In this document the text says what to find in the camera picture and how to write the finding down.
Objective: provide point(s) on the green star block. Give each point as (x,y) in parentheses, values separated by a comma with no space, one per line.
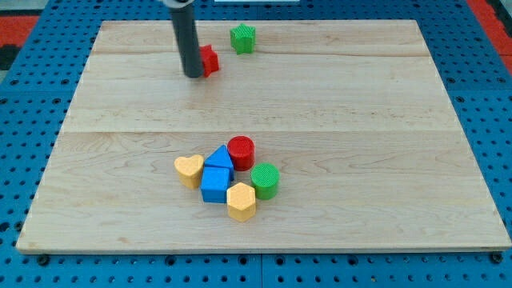
(243,39)

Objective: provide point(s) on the red cylinder block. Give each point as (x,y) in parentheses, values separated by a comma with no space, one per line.
(241,150)

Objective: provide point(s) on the red star block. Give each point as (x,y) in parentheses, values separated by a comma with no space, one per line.
(210,60)

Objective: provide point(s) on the yellow heart block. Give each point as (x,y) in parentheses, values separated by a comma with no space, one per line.
(189,170)

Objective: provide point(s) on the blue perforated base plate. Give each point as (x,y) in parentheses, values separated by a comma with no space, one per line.
(37,91)

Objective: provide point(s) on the blue cube block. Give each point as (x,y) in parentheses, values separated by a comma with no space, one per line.
(214,184)

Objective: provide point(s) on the light wooden board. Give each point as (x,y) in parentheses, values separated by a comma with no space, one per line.
(353,113)

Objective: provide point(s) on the yellow hexagon block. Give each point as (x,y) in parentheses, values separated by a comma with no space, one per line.
(241,202)

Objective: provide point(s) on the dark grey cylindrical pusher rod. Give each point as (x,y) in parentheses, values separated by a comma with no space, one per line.
(185,32)

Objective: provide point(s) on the green cylinder block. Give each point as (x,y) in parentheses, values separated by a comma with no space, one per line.
(265,179)

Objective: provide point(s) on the blue triangle block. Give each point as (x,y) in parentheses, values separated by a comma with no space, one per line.
(221,159)

